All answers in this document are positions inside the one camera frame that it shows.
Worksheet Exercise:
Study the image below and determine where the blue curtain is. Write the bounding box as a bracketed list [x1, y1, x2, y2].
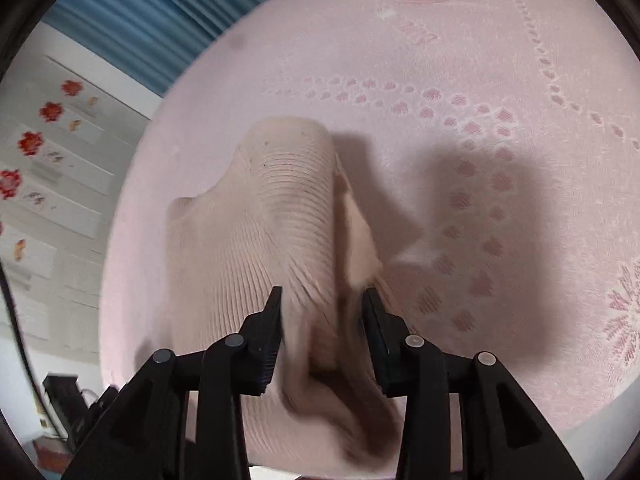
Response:
[39, 0, 332, 99]

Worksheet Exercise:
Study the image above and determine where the white wardrobe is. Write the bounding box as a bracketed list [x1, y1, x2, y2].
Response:
[0, 22, 162, 361]

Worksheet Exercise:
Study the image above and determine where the pink patterned bed sheet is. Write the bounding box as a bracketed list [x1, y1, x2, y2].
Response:
[99, 0, 640, 480]

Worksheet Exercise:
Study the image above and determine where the beige knitted sweater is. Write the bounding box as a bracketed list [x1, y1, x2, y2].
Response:
[135, 116, 407, 477]

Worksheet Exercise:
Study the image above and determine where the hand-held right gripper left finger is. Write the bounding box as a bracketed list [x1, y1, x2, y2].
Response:
[62, 286, 284, 480]

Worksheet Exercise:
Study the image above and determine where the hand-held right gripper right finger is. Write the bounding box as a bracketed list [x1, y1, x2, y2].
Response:
[362, 287, 586, 480]

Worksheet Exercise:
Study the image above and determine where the red box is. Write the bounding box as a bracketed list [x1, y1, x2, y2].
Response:
[31, 437, 76, 480]

